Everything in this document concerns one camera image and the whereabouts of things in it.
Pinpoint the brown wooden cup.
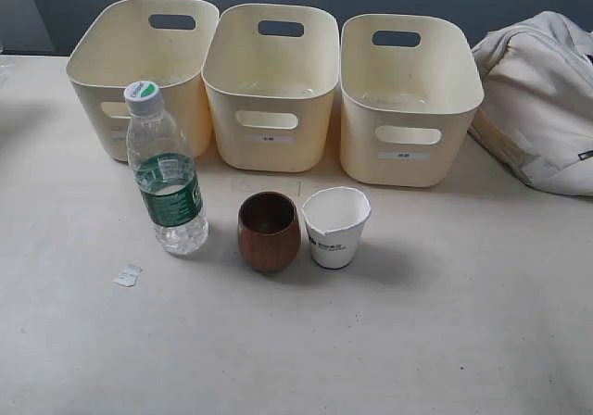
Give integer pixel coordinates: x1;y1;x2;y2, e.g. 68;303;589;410
237;191;301;273

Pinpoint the white paper cup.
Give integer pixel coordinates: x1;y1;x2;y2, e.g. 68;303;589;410
302;186;372;270

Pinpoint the clear plastic water bottle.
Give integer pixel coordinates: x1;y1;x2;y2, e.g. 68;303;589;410
124;81;209;257

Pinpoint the clear tape strip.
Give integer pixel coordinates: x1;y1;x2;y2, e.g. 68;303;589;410
230;176;301;196

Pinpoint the middle cream plastic bin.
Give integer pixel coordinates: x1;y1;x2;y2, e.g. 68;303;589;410
202;4;340;172

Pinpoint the cream plastic bin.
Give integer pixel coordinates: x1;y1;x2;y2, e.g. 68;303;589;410
202;4;340;172
340;14;484;188
66;0;220;161

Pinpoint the right cream plastic bin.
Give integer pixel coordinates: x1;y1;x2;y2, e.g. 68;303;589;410
340;14;484;188

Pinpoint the small paper scrap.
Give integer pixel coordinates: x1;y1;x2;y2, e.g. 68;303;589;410
113;264;143;287

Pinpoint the left cream plastic bin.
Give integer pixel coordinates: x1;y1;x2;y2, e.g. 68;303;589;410
66;0;220;161

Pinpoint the white fabric bag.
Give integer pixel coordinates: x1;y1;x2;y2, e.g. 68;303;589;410
470;11;592;197

